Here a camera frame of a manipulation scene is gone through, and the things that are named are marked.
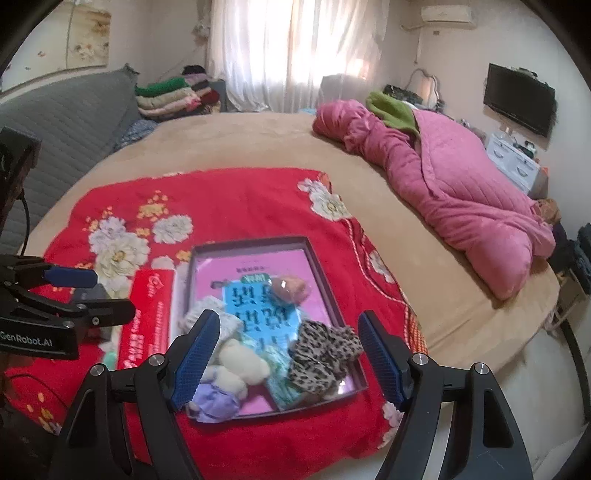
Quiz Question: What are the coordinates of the leopard print scrunchie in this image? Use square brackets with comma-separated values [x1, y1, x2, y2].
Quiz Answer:
[288, 320, 363, 395]

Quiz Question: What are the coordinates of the pink makeup sponge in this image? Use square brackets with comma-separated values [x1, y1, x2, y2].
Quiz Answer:
[270, 275, 311, 305]

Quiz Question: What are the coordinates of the grey tray with pink book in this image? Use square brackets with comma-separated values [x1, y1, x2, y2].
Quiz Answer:
[179, 236, 368, 420]

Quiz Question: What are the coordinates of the white curtain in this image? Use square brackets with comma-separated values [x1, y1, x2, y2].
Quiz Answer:
[208, 1, 390, 113]

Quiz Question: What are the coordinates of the grey quilted sofa cover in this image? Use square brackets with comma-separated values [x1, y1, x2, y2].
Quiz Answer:
[1, 65, 140, 227]

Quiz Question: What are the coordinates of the blue patterned fabric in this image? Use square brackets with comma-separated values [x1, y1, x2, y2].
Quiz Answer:
[112, 119, 158, 152]

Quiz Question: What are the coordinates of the pink quilted duvet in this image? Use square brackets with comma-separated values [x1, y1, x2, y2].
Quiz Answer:
[312, 100, 555, 300]

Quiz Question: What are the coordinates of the dark navy small box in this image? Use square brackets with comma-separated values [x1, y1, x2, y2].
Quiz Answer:
[70, 283, 112, 341]

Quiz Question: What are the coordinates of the stack of folded clothes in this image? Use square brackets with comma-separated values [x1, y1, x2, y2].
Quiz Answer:
[135, 65, 228, 123]

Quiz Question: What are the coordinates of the cream plush bear toy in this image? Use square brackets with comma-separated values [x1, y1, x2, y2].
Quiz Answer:
[184, 339, 270, 424]

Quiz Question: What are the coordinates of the red floral blanket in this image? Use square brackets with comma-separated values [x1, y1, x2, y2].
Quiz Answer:
[4, 166, 429, 480]

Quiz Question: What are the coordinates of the beige bed sheet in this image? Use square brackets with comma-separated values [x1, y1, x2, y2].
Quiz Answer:
[18, 111, 561, 462]

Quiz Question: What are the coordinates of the white drawer cabinet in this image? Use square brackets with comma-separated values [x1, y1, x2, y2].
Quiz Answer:
[486, 134, 548, 200]

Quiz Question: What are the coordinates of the green floral tissue pack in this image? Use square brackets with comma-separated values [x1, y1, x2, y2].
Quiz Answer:
[262, 344, 304, 411]

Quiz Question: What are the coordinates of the white floral scrunchie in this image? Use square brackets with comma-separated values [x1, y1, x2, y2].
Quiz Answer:
[178, 295, 243, 343]

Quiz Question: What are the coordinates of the black wall television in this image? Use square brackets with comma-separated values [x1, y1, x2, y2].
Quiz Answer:
[483, 64, 556, 137]

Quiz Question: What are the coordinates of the green cloth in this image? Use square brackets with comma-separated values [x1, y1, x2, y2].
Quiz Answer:
[366, 91, 420, 138]

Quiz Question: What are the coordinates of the white air conditioner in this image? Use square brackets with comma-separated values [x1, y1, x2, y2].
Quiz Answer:
[421, 5, 477, 27]

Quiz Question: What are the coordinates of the red cardboard box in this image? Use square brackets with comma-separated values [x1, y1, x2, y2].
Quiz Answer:
[116, 269, 175, 370]

